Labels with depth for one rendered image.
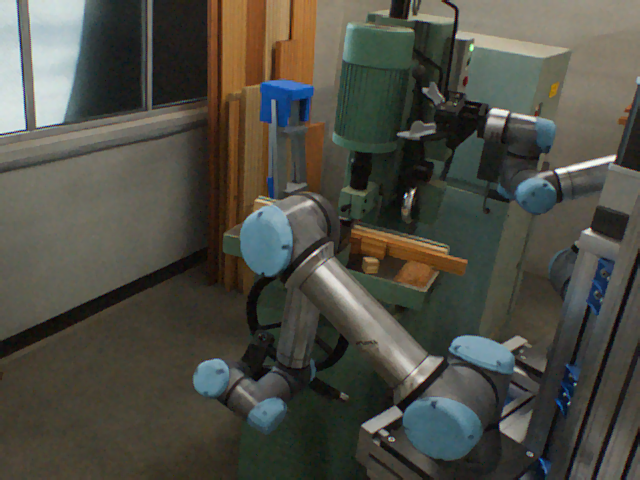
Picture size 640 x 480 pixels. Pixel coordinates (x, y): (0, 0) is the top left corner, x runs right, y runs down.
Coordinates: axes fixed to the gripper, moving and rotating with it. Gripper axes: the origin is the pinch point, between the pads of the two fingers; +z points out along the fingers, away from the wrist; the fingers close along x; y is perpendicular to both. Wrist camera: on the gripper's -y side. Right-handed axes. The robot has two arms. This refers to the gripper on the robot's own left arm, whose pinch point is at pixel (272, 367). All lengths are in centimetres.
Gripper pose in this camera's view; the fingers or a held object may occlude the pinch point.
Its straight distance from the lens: 172.9
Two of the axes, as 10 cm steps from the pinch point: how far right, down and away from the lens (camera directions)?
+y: -3.0, 9.5, -0.9
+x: 9.1, 2.5, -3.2
